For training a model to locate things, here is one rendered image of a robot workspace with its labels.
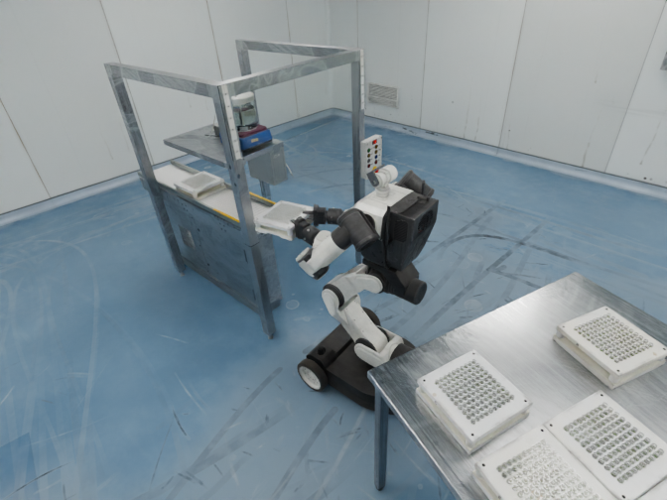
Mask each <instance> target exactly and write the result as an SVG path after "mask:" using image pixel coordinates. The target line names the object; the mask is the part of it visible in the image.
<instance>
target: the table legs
mask: <svg viewBox="0 0 667 500"><path fill-rule="evenodd" d="M388 412H389V407H388V405H387V404H386V402H385V401H384V400H383V398H382V397H381V396H380V394H379V393H378V391H377V390H376V389H375V426H374V484H375V487H376V489H377V490H378V491H381V490H383V488H384V486H385V479H386V457H387V435H388Z"/></svg>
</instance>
